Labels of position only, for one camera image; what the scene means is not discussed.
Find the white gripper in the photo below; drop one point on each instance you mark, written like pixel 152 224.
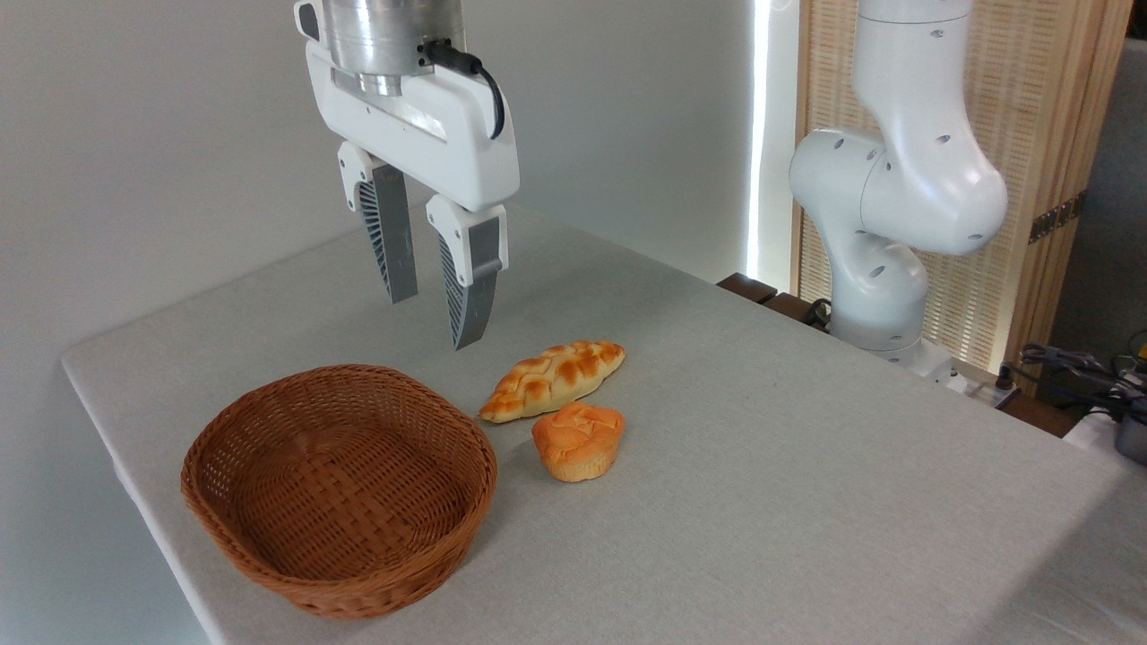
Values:
pixel 448 143

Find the braided golden bread loaf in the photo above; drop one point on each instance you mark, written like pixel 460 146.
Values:
pixel 551 378

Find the orange muffin bread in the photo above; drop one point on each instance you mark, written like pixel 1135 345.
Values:
pixel 578 441

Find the brown wicker basket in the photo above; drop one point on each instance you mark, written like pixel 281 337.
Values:
pixel 340 502

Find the dark brown wooden block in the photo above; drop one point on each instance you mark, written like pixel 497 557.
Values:
pixel 746 287
pixel 793 309

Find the wooden slatted folding screen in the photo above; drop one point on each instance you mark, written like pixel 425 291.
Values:
pixel 1030 90

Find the black screen hinge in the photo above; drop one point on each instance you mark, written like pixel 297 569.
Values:
pixel 1057 217

